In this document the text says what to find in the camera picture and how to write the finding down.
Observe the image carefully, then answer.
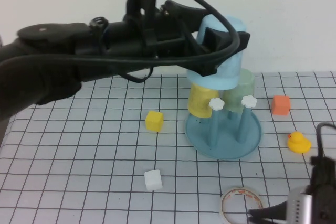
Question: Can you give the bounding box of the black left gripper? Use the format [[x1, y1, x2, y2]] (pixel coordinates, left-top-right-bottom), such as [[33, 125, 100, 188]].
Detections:
[[143, 0, 250, 77]]

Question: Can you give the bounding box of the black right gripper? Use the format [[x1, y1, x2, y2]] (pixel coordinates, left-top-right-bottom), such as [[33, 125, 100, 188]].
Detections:
[[248, 155, 336, 224]]

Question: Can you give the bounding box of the light blue plastic cup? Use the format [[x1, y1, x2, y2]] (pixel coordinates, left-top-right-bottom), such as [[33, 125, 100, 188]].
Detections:
[[186, 15, 247, 90]]

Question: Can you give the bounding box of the green plastic cup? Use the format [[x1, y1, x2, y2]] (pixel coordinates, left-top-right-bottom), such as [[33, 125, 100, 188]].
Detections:
[[223, 68, 255, 114]]

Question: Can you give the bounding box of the yellow plastic cup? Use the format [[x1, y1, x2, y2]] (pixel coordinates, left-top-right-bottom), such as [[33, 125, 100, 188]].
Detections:
[[187, 82, 220, 119]]

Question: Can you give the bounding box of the blue cup stand with pegs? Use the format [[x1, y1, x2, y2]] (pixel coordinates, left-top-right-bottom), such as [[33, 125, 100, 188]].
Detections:
[[185, 95, 263, 161]]

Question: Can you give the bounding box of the clear tape roll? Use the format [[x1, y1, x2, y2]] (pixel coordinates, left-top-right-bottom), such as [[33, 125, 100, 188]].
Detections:
[[219, 186, 267, 224]]

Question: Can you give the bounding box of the yellow rubber duck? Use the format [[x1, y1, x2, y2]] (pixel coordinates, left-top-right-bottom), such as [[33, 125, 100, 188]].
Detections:
[[287, 131, 312, 154]]

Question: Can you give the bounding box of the yellow cube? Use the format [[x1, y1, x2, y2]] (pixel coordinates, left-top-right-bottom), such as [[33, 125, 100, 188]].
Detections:
[[145, 110, 164, 132]]

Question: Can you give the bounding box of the orange cube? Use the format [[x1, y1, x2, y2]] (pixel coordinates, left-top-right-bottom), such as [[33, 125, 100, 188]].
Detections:
[[271, 95, 291, 116]]

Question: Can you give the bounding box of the white cube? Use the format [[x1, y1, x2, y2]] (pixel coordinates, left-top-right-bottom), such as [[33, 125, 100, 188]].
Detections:
[[144, 169, 163, 192]]

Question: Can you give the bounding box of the white checkered tablecloth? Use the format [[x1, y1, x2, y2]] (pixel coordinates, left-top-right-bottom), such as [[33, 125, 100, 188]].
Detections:
[[0, 71, 336, 224]]

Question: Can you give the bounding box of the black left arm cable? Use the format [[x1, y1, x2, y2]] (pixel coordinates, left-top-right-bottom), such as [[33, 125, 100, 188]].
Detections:
[[70, 0, 241, 84]]

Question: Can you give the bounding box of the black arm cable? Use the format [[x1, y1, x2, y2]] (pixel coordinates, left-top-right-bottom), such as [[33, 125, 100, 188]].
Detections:
[[316, 122, 336, 162], [70, 0, 241, 84]]

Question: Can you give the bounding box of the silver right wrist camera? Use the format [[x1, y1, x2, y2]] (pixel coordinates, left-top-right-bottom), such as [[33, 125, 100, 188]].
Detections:
[[287, 186, 314, 224]]

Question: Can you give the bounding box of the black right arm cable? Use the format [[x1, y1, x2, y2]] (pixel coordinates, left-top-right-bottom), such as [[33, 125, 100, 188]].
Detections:
[[316, 122, 336, 162]]

